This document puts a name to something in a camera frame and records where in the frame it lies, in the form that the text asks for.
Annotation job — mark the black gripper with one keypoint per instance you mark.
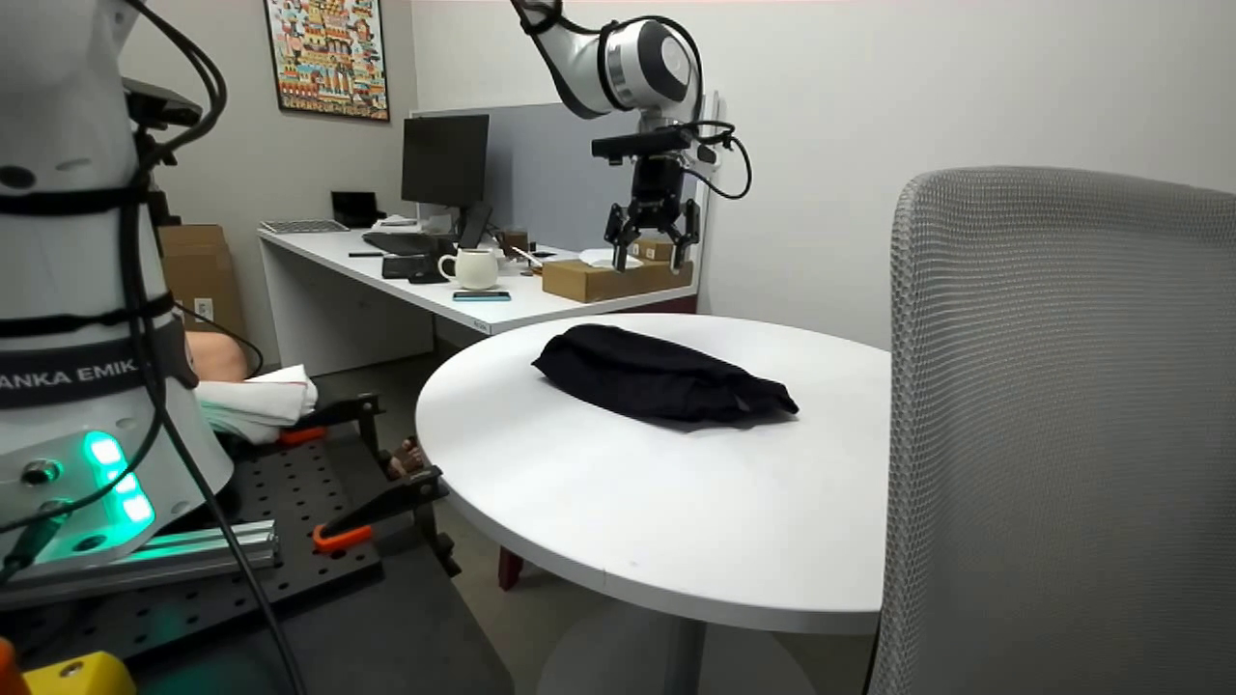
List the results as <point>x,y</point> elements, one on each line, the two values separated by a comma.
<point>661,191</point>

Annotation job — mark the black t-shirt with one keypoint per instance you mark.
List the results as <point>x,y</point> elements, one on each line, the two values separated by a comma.
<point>659,380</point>

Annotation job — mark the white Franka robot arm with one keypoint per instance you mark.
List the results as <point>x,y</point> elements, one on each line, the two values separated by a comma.
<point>50,258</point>

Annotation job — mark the small cardboard box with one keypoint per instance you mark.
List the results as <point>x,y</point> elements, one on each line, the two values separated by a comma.
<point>653,253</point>

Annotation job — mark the flat cardboard box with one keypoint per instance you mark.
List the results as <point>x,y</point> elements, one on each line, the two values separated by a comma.
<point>613,282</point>

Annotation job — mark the white paper item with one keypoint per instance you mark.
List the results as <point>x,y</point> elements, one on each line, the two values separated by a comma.
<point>597,259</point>

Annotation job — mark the grey desk partition panel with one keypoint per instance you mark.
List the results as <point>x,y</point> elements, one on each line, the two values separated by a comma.
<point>543,178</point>

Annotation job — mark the dark flat book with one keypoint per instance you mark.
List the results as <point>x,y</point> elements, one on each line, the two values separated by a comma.
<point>479,294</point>

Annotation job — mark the black computer monitor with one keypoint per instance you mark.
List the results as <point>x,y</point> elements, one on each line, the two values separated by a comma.
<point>447,159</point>

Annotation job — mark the black desk object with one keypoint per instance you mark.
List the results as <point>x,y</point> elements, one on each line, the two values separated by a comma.
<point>412,269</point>

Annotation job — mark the black keyboard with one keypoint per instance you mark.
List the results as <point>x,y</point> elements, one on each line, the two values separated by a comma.
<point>403,240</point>

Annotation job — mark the small black desk device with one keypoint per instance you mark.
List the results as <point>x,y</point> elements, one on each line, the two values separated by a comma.
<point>358,211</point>

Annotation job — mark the white office desk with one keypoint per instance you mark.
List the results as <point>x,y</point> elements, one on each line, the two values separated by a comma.
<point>323,258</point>

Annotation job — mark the reddish brown furniture foot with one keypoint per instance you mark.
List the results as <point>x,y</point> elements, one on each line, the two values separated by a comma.
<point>513,568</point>

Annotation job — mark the orange black bar clamp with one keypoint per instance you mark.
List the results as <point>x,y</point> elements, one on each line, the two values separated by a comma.
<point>371,510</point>
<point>323,425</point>

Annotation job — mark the white crumpled cloth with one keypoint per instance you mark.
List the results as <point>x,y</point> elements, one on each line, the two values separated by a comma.
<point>256,404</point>

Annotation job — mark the grey mesh office chair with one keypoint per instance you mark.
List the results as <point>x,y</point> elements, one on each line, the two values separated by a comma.
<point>1056,425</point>

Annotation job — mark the tall brown cardboard box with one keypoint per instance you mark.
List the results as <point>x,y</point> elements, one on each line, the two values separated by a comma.
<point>200,272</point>

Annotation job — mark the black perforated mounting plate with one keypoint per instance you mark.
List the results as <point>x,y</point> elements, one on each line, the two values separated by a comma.
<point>283,515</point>

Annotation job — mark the yellow plastic object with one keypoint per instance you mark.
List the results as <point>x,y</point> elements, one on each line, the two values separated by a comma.
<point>80,675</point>

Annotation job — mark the orange plastic object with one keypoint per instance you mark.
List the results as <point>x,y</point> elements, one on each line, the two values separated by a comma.
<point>9,670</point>

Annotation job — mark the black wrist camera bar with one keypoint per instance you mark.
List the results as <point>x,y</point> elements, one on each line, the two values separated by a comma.
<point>641,146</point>

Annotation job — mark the colourful framed wall poster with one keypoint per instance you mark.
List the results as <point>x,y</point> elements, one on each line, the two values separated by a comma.
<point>330,61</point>

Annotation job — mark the black camera tripod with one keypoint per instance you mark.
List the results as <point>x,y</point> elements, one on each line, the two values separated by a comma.
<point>164,108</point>

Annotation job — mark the aluminium rail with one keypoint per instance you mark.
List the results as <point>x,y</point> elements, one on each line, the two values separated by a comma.
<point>193,551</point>

